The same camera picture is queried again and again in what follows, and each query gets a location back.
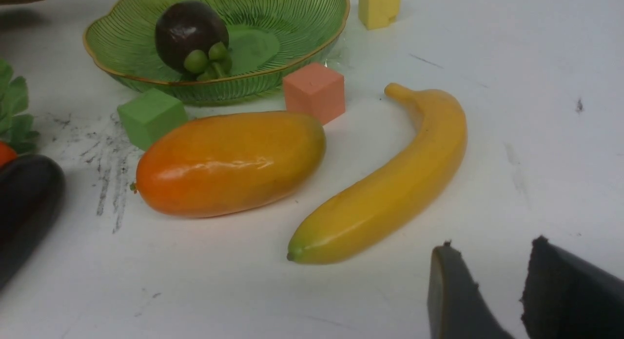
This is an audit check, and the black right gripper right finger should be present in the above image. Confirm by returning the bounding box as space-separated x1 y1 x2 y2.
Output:
521 236 624 339

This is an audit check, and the salmon foam cube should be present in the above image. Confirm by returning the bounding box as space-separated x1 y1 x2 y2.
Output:
282 62 346 125

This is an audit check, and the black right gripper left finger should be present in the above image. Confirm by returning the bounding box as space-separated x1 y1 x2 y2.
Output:
428 240 513 339

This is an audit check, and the green glass plate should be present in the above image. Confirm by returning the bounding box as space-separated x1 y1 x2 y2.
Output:
83 0 351 106

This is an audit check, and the dark purple mangosteen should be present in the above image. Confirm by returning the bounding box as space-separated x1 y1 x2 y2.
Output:
155 0 233 80

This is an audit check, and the yellow banana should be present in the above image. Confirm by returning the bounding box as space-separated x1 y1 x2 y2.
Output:
287 83 468 265

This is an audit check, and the yellow foam cube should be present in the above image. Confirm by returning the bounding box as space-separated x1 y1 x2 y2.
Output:
357 0 401 30

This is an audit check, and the green foam cube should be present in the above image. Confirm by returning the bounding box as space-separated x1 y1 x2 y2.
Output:
117 89 189 151

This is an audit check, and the orange mango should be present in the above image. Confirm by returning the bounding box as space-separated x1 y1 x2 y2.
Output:
131 111 326 218

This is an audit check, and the purple eggplant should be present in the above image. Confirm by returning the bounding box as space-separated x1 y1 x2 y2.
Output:
0 154 65 289

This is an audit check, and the orange carrot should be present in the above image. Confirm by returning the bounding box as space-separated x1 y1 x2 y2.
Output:
0 59 39 166

